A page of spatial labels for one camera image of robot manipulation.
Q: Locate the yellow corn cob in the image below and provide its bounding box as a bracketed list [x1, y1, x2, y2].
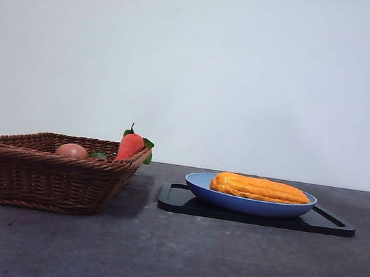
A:
[208, 169, 313, 209]

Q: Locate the green chili pepper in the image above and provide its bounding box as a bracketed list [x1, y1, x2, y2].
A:
[89, 150, 110, 162]

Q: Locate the brown wicker basket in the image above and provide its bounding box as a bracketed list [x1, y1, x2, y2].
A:
[0, 124, 154, 226]

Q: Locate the light blue round plate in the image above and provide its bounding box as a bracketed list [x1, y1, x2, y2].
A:
[180, 168, 321, 225]

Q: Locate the orange carrot with green leaves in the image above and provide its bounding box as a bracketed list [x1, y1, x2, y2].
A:
[114, 121, 158, 167]

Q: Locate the pale brown egg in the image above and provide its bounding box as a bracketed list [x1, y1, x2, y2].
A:
[55, 141, 91, 161]

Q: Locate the dark rectangular tray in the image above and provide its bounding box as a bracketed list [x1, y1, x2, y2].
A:
[155, 180, 360, 239]

